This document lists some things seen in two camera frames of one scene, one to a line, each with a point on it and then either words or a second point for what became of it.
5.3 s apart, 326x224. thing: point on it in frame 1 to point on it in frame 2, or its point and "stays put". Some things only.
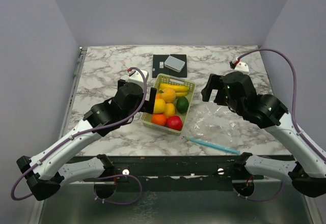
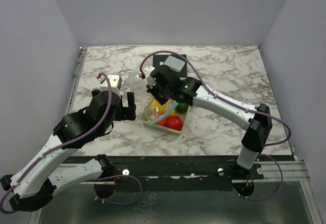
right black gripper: (213, 83) to (152, 91)
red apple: (174, 122) stays put
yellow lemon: (160, 106) stays put
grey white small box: (174, 64) stays put
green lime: (182, 105) stays put
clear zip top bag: (216, 126) to (153, 111)
